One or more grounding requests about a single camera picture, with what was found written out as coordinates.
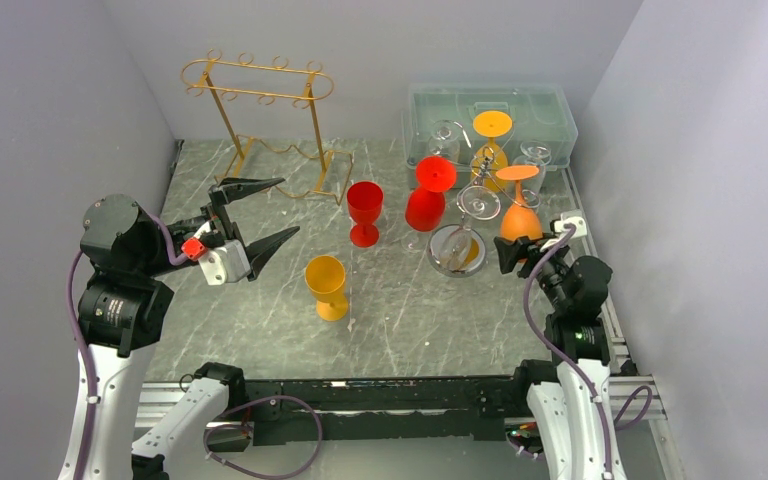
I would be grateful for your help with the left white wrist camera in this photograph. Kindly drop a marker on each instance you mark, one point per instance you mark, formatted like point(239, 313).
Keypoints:
point(225, 264)

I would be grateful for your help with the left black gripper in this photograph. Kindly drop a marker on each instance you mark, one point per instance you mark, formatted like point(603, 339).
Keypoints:
point(229, 189)

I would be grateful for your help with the orange goblet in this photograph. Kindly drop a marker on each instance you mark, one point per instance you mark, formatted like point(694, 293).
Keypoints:
point(519, 220)

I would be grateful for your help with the yellow goblet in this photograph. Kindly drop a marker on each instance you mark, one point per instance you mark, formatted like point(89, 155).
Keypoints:
point(491, 125)
point(325, 278)

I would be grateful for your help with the tall clear flute glass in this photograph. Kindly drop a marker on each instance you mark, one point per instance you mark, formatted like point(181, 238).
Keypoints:
point(477, 203)

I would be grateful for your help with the clear ribbed wine glass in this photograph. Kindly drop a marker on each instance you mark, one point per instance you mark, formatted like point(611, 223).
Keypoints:
point(533, 162)

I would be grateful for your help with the clear plastic storage box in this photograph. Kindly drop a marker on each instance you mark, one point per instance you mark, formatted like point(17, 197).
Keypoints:
point(457, 121)

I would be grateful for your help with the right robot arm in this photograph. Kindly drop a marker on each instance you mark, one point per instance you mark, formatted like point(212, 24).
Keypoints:
point(569, 396)

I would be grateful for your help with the red goblet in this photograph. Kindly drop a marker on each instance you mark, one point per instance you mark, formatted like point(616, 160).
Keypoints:
point(365, 201)
point(426, 205)

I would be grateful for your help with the gold wire glass rack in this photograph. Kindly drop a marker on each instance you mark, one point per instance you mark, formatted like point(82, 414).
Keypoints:
point(226, 80)

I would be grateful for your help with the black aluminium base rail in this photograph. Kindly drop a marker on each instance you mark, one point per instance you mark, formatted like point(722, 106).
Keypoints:
point(483, 408)

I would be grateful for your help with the red goblet back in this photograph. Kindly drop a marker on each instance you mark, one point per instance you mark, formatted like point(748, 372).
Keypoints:
point(365, 201)

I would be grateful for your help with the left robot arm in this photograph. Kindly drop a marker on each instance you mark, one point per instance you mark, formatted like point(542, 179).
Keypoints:
point(117, 323)

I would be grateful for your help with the clear stemless glass front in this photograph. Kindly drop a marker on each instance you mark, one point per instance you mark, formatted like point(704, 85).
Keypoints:
point(445, 140)

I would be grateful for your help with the silver wire glass rack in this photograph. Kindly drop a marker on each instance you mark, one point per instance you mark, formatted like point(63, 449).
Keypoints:
point(478, 254)

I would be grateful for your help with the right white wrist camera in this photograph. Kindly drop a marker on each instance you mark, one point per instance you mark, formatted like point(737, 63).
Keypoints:
point(558, 228)

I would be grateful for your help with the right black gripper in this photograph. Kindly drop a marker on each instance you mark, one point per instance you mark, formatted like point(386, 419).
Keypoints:
point(509, 253)

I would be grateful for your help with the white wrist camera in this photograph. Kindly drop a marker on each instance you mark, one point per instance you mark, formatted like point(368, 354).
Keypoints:
point(558, 228)
point(225, 264)

